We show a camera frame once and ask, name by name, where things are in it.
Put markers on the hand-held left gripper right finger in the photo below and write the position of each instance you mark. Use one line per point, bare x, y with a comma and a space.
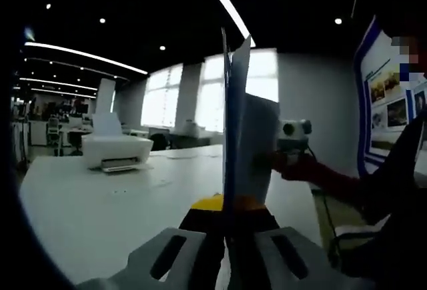
253, 236

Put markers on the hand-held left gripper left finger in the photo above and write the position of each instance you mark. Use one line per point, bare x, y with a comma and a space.
200, 236

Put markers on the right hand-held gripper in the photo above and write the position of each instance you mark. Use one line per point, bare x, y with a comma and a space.
293, 133

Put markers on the stack of white printing papers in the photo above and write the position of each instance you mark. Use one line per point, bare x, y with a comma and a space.
247, 136

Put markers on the person's right hand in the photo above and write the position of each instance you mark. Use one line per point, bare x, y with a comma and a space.
297, 170

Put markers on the bright window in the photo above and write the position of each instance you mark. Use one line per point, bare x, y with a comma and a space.
210, 103
161, 100

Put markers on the black office chair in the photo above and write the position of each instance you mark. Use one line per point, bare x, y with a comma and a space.
160, 141

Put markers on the white table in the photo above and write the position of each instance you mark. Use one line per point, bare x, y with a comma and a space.
100, 210

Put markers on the white chair armrest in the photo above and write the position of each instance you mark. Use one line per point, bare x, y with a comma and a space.
360, 228

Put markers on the white printer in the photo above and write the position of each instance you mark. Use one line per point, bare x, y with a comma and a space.
116, 146

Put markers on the curved ceiling light strip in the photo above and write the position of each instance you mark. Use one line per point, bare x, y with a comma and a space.
227, 6
86, 56

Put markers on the white office chair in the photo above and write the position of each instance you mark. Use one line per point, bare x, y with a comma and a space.
53, 133

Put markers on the wall poster board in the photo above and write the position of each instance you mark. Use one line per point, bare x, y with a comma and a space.
380, 103

